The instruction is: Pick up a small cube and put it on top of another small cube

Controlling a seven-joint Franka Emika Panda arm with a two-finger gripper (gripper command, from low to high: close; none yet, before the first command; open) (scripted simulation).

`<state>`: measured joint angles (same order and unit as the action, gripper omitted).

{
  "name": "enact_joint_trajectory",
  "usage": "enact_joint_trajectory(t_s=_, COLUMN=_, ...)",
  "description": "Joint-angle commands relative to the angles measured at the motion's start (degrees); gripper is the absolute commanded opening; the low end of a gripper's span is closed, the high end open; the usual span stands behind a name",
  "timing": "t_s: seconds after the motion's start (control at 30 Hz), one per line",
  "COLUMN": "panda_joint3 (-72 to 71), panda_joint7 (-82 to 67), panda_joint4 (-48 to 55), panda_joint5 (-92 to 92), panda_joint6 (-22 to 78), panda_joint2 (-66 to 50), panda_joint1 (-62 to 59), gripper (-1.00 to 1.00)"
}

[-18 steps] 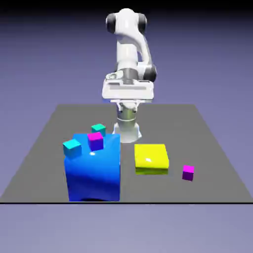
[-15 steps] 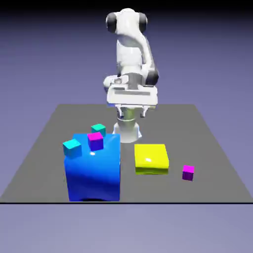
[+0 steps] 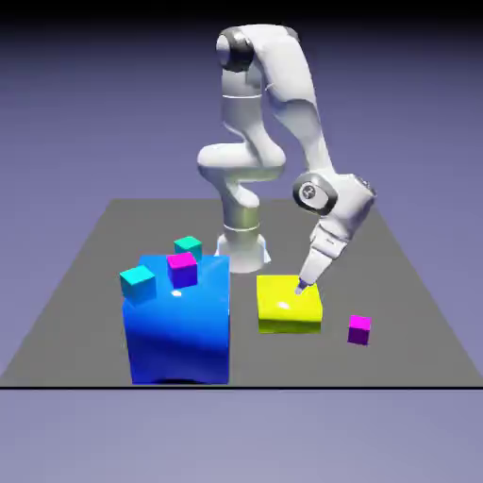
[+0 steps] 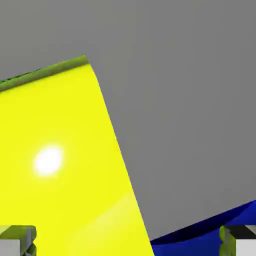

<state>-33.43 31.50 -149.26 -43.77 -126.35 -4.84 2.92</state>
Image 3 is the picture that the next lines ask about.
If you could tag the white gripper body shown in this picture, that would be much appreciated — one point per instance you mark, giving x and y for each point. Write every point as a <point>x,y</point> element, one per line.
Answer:
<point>316,266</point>

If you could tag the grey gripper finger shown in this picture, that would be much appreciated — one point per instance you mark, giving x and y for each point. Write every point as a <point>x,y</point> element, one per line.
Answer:
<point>300,288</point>

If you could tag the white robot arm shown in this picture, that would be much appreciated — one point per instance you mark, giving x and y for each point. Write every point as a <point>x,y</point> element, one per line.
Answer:
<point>298,113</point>

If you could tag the small magenta cube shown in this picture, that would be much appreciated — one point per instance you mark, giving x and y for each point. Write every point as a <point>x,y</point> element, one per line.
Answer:
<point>359,330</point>
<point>182,269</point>

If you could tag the small teal cube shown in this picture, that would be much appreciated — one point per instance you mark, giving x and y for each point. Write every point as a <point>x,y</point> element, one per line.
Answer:
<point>188,245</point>

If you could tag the small cyan cube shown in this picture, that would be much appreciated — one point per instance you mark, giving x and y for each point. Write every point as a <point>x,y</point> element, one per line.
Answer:
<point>137,283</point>

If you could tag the large yellow box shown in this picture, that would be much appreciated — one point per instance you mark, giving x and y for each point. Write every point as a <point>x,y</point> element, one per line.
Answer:
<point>288,305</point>

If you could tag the large blue box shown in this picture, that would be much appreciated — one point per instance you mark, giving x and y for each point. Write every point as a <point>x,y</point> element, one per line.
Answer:
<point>177,324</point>

